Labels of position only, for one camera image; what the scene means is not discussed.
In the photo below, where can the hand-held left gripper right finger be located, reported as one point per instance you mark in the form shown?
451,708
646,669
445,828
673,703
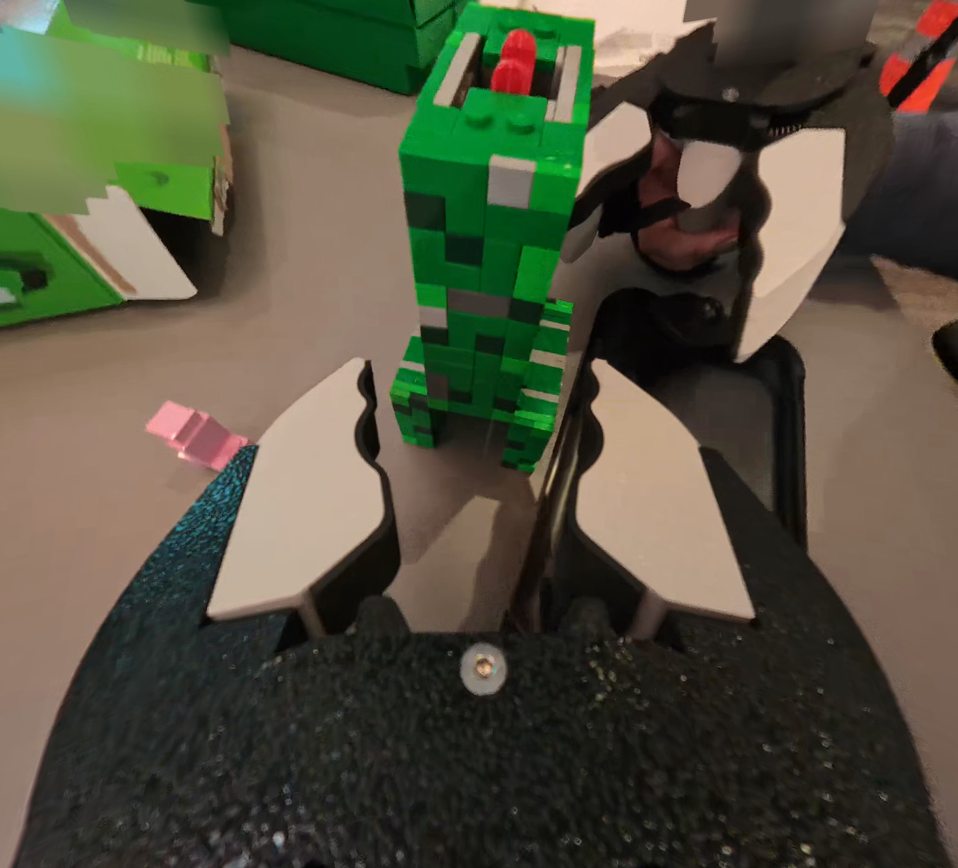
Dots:
658,516

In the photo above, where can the person's right hand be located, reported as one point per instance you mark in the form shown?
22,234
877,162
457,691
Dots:
666,247

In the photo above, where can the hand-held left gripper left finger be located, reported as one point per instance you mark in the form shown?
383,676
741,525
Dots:
299,516

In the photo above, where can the black chair seat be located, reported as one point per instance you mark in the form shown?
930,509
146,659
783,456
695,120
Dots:
949,352

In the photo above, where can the green lego creeper model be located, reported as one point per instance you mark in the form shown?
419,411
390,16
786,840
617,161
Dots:
486,247

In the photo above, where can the green lego set box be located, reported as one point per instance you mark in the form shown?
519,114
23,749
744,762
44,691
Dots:
45,284

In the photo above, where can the green plastic storage bin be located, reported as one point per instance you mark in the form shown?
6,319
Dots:
299,0

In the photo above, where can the black tray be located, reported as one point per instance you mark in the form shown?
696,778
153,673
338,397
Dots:
733,419

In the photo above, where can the pink lego pig figure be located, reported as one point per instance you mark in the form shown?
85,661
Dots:
194,434

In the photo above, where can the orange traffic cone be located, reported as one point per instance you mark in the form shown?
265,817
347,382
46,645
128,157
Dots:
935,19

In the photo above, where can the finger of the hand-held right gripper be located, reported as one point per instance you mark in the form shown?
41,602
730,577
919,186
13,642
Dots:
804,209
614,150

